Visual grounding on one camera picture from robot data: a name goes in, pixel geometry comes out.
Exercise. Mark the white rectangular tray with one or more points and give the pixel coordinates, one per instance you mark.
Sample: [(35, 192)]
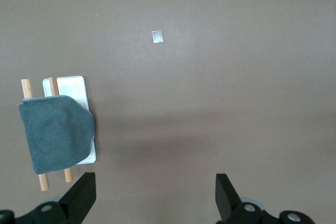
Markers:
[(71, 87)]

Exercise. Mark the small white tape patch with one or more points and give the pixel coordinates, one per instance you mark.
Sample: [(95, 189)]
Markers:
[(157, 36)]

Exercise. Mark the wooden dowel rod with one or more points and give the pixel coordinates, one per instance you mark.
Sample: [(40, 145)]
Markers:
[(54, 86), (26, 89)]

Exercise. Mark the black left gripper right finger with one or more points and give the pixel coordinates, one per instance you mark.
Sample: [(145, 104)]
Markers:
[(225, 197)]

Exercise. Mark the grey microfibre cloth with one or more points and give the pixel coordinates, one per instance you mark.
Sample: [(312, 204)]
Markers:
[(57, 134)]

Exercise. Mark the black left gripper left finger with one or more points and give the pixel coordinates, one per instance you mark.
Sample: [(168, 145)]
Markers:
[(78, 197)]

